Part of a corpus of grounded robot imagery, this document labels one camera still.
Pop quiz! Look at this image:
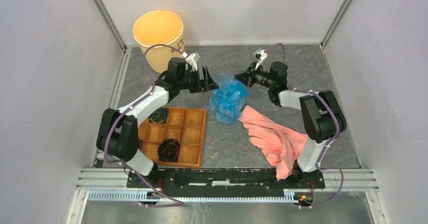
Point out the dark coiled roll with yellow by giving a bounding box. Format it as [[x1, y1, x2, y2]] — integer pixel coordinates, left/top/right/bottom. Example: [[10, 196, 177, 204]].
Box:
[[148, 107, 169, 124]]

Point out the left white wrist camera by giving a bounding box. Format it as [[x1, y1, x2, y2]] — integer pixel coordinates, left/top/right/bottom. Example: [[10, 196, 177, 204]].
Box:
[[182, 52, 200, 71]]

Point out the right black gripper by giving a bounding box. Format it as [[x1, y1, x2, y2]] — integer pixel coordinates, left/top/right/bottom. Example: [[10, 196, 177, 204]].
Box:
[[233, 62, 274, 89]]

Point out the yellow plastic trash bin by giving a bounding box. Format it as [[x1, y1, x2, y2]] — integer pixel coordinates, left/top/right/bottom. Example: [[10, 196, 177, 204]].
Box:
[[133, 10, 186, 73]]

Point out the wooden compartment tray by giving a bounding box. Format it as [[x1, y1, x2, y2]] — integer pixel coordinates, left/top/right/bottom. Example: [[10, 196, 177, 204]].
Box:
[[138, 107, 206, 168]]

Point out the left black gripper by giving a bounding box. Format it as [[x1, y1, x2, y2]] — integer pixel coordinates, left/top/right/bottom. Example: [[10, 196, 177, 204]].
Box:
[[178, 67, 219, 94]]

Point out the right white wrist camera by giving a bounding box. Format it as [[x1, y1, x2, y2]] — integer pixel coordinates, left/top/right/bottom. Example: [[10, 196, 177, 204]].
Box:
[[253, 49, 268, 70]]

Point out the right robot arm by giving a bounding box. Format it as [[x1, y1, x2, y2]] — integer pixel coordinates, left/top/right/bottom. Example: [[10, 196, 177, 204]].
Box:
[[234, 62, 347, 188]]

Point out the black coiled roll bottom centre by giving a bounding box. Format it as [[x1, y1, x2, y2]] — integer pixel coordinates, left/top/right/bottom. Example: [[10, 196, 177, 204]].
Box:
[[157, 138, 180, 162]]

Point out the pink cloth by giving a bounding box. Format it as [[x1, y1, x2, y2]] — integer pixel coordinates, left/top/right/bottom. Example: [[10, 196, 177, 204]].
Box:
[[238, 105, 308, 180]]

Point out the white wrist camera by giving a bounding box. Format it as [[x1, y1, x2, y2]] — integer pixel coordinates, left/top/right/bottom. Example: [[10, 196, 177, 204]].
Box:
[[182, 52, 200, 71], [253, 49, 268, 70]]

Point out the aluminium frame rail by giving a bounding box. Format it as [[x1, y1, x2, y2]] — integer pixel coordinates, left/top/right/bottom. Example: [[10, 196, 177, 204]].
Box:
[[77, 168, 379, 192]]

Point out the blue plastic trash bag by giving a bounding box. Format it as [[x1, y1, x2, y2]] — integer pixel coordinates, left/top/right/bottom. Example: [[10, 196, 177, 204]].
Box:
[[209, 74, 249, 124]]

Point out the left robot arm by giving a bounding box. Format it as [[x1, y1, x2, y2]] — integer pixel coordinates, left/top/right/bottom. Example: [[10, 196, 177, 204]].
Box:
[[96, 58, 219, 188]]

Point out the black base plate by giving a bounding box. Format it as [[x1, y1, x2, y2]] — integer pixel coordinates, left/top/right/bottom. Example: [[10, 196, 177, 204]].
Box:
[[146, 168, 326, 198]]

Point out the slotted cable duct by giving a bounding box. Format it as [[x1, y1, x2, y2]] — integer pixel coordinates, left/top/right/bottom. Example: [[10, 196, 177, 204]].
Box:
[[87, 191, 296, 203]]

